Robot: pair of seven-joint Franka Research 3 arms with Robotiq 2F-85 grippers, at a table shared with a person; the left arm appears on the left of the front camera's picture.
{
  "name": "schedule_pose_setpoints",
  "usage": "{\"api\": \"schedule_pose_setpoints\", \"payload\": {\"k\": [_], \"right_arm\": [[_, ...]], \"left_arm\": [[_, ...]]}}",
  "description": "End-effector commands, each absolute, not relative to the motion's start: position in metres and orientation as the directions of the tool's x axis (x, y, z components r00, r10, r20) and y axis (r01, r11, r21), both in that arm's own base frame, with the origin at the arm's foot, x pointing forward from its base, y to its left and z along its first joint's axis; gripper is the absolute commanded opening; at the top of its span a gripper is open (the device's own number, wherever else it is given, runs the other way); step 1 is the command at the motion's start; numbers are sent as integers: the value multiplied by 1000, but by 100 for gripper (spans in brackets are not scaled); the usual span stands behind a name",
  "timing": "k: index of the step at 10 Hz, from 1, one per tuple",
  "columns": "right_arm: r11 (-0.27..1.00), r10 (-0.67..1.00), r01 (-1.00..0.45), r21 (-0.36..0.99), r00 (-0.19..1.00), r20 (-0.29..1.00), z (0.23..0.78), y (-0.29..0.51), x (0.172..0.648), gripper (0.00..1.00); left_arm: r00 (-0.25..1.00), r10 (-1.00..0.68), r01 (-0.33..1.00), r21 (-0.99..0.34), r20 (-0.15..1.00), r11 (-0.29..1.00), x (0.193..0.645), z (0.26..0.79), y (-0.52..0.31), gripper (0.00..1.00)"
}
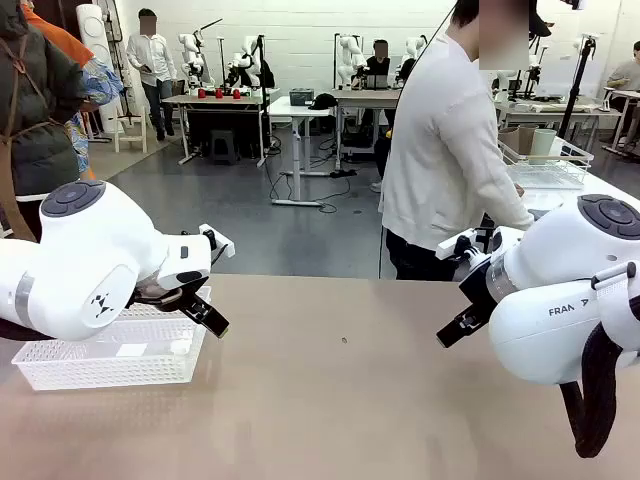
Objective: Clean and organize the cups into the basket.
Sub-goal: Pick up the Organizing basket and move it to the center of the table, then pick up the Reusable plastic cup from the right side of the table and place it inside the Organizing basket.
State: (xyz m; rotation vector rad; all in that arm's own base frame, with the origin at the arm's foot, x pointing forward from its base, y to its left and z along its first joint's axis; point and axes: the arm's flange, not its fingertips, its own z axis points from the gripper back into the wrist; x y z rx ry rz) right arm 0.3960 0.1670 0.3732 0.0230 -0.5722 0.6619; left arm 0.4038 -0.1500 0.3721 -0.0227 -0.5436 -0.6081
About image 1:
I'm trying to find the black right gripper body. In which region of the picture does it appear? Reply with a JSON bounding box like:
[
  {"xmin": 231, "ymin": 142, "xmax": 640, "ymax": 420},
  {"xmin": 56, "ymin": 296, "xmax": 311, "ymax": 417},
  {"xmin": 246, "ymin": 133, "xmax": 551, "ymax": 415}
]
[{"xmin": 458, "ymin": 259, "xmax": 504, "ymax": 314}]

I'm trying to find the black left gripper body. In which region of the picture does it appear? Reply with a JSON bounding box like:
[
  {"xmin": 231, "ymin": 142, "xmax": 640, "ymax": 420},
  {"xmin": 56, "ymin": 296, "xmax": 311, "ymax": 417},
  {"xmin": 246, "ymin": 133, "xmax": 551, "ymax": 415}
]
[{"xmin": 130, "ymin": 279, "xmax": 211, "ymax": 314}]

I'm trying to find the white perforated plastic basket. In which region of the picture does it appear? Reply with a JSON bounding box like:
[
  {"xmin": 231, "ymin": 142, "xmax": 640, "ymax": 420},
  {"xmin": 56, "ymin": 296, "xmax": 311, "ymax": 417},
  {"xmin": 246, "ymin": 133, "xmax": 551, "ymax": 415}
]
[{"xmin": 10, "ymin": 285, "xmax": 214, "ymax": 392}]

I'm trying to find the person's right forearm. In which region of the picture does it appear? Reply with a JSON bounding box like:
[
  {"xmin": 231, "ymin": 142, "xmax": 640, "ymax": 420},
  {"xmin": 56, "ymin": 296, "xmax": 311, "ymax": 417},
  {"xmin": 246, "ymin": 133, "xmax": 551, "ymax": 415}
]
[{"xmin": 474, "ymin": 164, "xmax": 536, "ymax": 232}]

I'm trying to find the person in white sweater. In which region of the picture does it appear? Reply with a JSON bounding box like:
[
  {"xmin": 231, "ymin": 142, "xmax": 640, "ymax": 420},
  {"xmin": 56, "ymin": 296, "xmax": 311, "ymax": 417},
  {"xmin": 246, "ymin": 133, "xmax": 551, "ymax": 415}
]
[{"xmin": 378, "ymin": 0, "xmax": 554, "ymax": 281}]

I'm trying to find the white side table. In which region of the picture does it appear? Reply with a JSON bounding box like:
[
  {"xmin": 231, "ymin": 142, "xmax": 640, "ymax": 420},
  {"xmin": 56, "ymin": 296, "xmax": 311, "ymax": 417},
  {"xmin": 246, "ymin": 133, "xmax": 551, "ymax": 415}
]
[{"xmin": 509, "ymin": 167, "xmax": 640, "ymax": 211}]

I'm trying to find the white wooden chair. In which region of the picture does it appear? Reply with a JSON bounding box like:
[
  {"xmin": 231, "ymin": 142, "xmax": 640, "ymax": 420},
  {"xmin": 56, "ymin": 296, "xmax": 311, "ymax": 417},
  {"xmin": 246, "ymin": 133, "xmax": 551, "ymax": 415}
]
[{"xmin": 112, "ymin": 102, "xmax": 150, "ymax": 154}]

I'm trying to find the white standing desk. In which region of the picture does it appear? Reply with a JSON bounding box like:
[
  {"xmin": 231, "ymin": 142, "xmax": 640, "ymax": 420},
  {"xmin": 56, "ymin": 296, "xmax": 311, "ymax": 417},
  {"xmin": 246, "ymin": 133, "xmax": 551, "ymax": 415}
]
[{"xmin": 267, "ymin": 94, "xmax": 337, "ymax": 207}]

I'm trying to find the person in dark grey jacket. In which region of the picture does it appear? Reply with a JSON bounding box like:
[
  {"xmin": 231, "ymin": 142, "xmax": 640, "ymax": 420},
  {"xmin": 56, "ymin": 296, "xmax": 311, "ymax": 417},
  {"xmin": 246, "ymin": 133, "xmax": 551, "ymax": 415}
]
[{"xmin": 0, "ymin": 0, "xmax": 90, "ymax": 244}]

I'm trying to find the black tripod stand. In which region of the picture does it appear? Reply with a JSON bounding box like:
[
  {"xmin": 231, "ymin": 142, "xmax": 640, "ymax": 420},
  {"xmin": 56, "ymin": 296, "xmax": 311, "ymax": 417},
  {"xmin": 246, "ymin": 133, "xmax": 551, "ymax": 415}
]
[{"xmin": 558, "ymin": 34, "xmax": 599, "ymax": 141}]

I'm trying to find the person in orange jacket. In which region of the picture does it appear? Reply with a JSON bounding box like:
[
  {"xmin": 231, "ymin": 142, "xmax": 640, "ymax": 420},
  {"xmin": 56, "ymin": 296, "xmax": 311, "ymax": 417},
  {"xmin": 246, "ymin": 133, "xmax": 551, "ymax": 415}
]
[{"xmin": 22, "ymin": 0, "xmax": 125, "ymax": 181}]

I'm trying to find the grey desk with white legs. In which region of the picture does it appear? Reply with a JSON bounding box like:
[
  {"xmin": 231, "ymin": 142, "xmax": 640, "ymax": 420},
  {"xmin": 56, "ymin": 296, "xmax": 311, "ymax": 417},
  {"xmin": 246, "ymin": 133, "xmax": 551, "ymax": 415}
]
[{"xmin": 330, "ymin": 87, "xmax": 404, "ymax": 156}]

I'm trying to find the person in white shirt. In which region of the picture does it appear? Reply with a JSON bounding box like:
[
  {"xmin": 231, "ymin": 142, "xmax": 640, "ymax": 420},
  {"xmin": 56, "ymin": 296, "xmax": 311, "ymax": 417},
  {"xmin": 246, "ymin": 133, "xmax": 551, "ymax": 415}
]
[{"xmin": 125, "ymin": 8, "xmax": 177, "ymax": 142}]

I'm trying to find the seated person in black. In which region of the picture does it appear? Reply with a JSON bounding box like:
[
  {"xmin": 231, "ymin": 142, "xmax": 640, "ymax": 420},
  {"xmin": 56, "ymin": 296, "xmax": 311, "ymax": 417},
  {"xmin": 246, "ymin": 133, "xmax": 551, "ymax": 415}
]
[{"xmin": 352, "ymin": 39, "xmax": 396, "ymax": 90}]

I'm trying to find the seated person in grey top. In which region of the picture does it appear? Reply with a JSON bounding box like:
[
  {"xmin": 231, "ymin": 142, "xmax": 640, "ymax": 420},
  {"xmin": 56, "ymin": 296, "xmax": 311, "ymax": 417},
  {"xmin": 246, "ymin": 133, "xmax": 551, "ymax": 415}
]
[{"xmin": 606, "ymin": 40, "xmax": 640, "ymax": 116}]

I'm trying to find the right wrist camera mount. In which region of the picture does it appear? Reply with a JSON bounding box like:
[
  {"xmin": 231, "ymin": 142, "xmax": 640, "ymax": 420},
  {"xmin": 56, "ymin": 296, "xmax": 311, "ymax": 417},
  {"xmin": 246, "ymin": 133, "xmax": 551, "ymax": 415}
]
[{"xmin": 435, "ymin": 227, "xmax": 521, "ymax": 266}]

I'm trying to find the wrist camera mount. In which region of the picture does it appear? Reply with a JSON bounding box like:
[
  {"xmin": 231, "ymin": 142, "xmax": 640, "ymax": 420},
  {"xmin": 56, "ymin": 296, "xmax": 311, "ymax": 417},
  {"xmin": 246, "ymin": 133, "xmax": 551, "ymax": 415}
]
[
  {"xmin": 435, "ymin": 227, "xmax": 521, "ymax": 266},
  {"xmin": 198, "ymin": 223, "xmax": 235, "ymax": 261}
]

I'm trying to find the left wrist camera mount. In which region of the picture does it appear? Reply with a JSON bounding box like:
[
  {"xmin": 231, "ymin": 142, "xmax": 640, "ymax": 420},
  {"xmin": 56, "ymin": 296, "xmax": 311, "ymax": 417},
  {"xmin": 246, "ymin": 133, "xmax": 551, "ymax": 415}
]
[{"xmin": 198, "ymin": 223, "xmax": 235, "ymax": 261}]

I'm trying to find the white wire dish rack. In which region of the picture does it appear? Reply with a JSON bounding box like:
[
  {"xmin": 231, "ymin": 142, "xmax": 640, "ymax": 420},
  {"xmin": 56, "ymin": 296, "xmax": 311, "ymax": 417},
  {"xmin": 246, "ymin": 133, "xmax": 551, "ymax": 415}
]
[{"xmin": 497, "ymin": 137, "xmax": 595, "ymax": 191}]

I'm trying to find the left arm black cable sleeve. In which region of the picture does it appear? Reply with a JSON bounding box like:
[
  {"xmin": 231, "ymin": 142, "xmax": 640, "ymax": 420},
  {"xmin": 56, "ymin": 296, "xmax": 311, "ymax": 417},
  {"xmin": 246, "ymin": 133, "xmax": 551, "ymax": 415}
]
[{"xmin": 0, "ymin": 315, "xmax": 49, "ymax": 344}]

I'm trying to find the grey desk with black frame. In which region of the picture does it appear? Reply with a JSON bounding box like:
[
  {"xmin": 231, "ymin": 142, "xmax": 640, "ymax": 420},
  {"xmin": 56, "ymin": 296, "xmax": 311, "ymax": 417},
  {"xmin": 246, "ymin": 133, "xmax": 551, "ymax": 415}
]
[{"xmin": 162, "ymin": 92, "xmax": 269, "ymax": 166}]

